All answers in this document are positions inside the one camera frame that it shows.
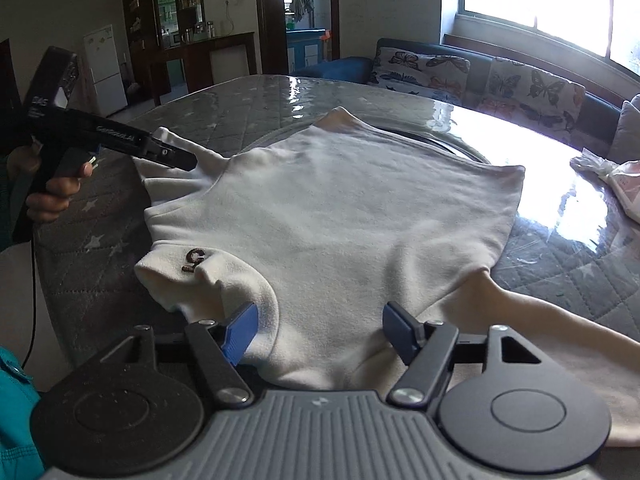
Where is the dark wooden door frame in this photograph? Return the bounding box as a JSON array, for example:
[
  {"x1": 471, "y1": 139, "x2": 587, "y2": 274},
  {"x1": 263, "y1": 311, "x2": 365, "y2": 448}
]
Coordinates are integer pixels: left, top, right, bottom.
[{"x1": 253, "y1": 0, "x2": 341, "y2": 77}]

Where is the person's teal jacket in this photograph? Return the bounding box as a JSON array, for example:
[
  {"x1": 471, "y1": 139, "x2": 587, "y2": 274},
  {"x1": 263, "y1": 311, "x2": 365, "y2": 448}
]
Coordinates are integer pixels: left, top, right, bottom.
[{"x1": 0, "y1": 344, "x2": 48, "y2": 480}]

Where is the clear plastic bag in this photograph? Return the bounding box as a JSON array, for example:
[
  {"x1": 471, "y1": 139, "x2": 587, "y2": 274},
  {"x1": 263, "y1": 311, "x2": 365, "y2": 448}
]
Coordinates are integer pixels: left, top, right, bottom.
[{"x1": 569, "y1": 147, "x2": 627, "y2": 187}]

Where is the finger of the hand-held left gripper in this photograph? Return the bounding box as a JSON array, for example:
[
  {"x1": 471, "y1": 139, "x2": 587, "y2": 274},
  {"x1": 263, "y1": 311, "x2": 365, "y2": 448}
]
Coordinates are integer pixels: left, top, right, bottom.
[{"x1": 145, "y1": 132, "x2": 198, "y2": 173}]

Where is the round black induction cooktop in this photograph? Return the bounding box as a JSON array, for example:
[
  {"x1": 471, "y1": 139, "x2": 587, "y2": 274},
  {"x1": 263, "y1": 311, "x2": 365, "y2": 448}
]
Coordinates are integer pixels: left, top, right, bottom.
[{"x1": 377, "y1": 126, "x2": 492, "y2": 165}]

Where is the white turtleneck sweater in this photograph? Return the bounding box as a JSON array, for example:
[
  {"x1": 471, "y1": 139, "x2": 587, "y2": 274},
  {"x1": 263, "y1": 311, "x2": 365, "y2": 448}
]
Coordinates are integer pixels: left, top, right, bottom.
[{"x1": 133, "y1": 106, "x2": 640, "y2": 449}]

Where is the dark wooden sideboard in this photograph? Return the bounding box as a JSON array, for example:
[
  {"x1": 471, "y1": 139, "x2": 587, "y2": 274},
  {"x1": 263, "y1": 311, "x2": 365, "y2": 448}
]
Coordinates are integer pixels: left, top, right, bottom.
[{"x1": 144, "y1": 31, "x2": 259, "y2": 107}]

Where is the grey pillow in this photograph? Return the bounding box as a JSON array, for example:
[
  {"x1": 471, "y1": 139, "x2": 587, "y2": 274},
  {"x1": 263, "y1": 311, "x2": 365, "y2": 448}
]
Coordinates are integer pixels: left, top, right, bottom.
[{"x1": 606, "y1": 94, "x2": 640, "y2": 167}]

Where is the tall wooden display cabinet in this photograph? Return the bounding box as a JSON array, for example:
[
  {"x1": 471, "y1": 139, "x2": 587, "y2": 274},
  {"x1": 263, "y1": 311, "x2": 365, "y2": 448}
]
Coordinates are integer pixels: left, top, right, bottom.
[{"x1": 122, "y1": 0, "x2": 207, "y2": 87}]

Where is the butterfly print cushion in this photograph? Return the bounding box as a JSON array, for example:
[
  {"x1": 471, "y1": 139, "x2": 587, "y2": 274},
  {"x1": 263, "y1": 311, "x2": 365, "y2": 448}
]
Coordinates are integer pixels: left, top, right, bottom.
[
  {"x1": 367, "y1": 46, "x2": 472, "y2": 107},
  {"x1": 477, "y1": 56, "x2": 587, "y2": 134}
]

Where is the blue white cabinet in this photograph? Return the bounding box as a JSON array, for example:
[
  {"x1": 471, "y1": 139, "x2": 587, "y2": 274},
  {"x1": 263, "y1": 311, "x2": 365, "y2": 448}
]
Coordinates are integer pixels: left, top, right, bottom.
[{"x1": 286, "y1": 28, "x2": 334, "y2": 74}]

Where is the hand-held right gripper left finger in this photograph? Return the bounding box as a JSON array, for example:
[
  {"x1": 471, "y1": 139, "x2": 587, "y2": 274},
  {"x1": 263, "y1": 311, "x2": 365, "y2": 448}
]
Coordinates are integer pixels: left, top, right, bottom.
[{"x1": 97, "y1": 302, "x2": 260, "y2": 407}]

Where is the white refrigerator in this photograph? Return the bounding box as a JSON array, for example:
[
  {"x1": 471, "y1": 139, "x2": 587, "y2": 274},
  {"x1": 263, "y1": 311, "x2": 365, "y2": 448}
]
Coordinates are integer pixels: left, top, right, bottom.
[{"x1": 82, "y1": 23, "x2": 129, "y2": 117}]

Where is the person's left hand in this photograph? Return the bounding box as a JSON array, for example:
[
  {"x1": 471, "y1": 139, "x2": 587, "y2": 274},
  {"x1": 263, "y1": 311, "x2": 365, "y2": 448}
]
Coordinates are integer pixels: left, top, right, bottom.
[{"x1": 6, "y1": 143, "x2": 95, "y2": 224}]

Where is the blue sofa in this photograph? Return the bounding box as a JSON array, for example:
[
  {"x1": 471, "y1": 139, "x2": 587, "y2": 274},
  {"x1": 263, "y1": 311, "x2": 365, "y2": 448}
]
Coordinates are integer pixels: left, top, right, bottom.
[{"x1": 292, "y1": 37, "x2": 640, "y2": 162}]

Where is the black cable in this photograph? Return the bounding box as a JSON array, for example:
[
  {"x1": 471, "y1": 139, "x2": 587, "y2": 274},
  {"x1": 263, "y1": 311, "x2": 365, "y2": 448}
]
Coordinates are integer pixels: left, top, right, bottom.
[{"x1": 20, "y1": 236, "x2": 40, "y2": 367}]

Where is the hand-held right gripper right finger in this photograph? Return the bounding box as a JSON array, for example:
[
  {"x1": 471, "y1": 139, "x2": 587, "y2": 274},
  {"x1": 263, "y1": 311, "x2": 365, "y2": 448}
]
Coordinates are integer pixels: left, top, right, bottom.
[{"x1": 382, "y1": 301, "x2": 546, "y2": 407}]

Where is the pink white plastic bag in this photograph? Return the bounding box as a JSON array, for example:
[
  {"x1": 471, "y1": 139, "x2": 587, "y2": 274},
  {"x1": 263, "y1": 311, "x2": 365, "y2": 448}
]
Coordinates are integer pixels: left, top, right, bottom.
[{"x1": 606, "y1": 159, "x2": 640, "y2": 224}]

